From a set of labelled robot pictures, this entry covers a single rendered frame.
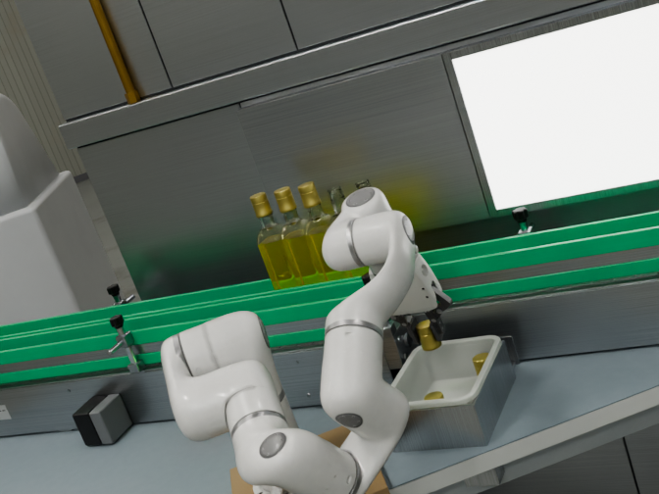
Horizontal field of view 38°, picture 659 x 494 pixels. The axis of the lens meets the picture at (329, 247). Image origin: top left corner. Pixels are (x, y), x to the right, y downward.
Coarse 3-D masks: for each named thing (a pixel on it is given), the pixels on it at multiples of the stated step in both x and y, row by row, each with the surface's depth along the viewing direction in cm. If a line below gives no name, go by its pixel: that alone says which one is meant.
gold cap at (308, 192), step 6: (300, 186) 190; (306, 186) 188; (312, 186) 189; (300, 192) 189; (306, 192) 189; (312, 192) 189; (306, 198) 189; (312, 198) 189; (318, 198) 190; (306, 204) 190; (312, 204) 189; (318, 204) 190
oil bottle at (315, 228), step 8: (328, 216) 191; (312, 224) 190; (320, 224) 190; (328, 224) 190; (312, 232) 191; (320, 232) 190; (312, 240) 191; (320, 240) 191; (312, 248) 192; (320, 248) 191; (320, 256) 192; (320, 264) 193; (320, 272) 194; (328, 272) 193; (336, 272) 192; (328, 280) 194
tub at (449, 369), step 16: (480, 336) 176; (496, 336) 173; (416, 352) 179; (432, 352) 180; (448, 352) 178; (464, 352) 177; (480, 352) 176; (496, 352) 169; (416, 368) 177; (432, 368) 180; (448, 368) 179; (464, 368) 178; (400, 384) 170; (416, 384) 175; (432, 384) 180; (448, 384) 178; (464, 384) 176; (480, 384) 159; (416, 400) 174; (432, 400) 159; (448, 400) 157; (464, 400) 156
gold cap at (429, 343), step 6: (420, 324) 167; (426, 324) 166; (420, 330) 165; (426, 330) 165; (420, 336) 166; (426, 336) 165; (432, 336) 165; (426, 342) 166; (432, 342) 166; (438, 342) 166; (426, 348) 166; (432, 348) 166
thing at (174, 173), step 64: (64, 0) 212; (128, 0) 206; (192, 0) 200; (256, 0) 195; (320, 0) 190; (384, 0) 185; (448, 0) 180; (512, 0) 173; (576, 0) 169; (64, 64) 219; (128, 64) 212; (192, 64) 206; (256, 64) 201; (320, 64) 193; (384, 64) 190; (64, 128) 224; (128, 128) 217; (192, 128) 213; (128, 192) 227; (192, 192) 220; (256, 192) 213; (640, 192) 181; (128, 256) 235; (192, 256) 227; (256, 256) 220
